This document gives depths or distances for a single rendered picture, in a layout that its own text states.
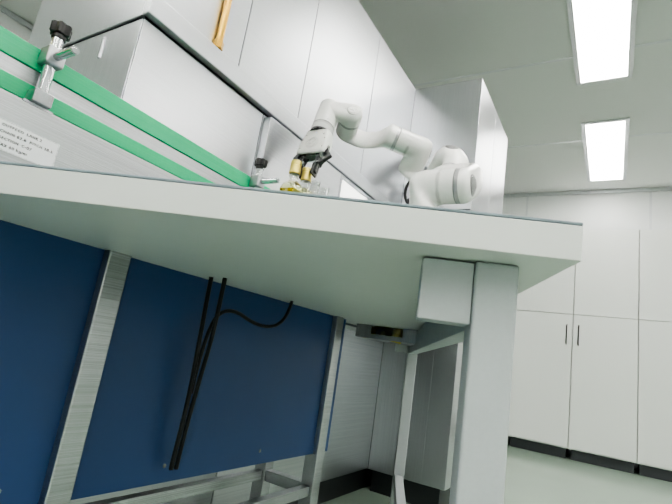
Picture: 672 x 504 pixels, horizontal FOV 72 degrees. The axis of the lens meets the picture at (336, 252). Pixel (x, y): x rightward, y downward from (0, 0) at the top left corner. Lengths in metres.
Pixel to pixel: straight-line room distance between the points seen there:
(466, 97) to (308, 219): 2.30
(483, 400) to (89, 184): 0.43
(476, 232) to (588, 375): 4.53
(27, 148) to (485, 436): 0.67
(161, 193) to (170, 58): 0.91
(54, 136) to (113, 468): 0.54
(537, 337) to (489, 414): 4.54
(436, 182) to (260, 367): 0.64
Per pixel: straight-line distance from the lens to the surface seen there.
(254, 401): 1.14
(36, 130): 0.78
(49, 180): 0.55
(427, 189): 1.25
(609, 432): 4.93
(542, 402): 4.96
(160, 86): 1.32
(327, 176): 1.82
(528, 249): 0.43
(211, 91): 1.44
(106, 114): 0.87
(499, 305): 0.46
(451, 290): 0.46
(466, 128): 2.59
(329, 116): 1.59
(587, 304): 4.99
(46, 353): 0.81
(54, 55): 0.81
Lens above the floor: 0.61
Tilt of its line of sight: 12 degrees up
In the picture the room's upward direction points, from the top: 9 degrees clockwise
